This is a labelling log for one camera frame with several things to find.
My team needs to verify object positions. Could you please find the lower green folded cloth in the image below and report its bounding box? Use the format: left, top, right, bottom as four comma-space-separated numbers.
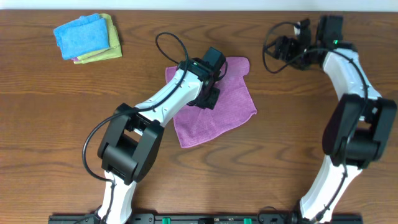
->
73, 26, 123, 65

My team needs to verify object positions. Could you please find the blue folded cloth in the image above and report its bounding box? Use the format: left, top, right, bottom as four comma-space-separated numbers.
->
53, 13, 109, 60

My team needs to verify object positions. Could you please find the upper green folded cloth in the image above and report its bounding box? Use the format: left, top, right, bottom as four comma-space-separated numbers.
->
76, 13, 121, 61

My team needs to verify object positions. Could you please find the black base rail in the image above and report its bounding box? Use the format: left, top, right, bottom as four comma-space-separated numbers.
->
47, 212, 364, 224

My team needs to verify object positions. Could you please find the green folded cloth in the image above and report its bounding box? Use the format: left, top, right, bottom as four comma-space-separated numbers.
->
76, 13, 121, 61
73, 26, 123, 65

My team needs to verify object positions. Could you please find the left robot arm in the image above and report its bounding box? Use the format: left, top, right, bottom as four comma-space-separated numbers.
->
97, 47, 227, 223

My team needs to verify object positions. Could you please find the purple microfibre cloth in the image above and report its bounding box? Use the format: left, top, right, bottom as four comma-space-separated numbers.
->
173, 57, 257, 148

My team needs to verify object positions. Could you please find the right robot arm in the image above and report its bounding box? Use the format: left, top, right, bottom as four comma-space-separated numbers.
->
257, 15, 397, 223

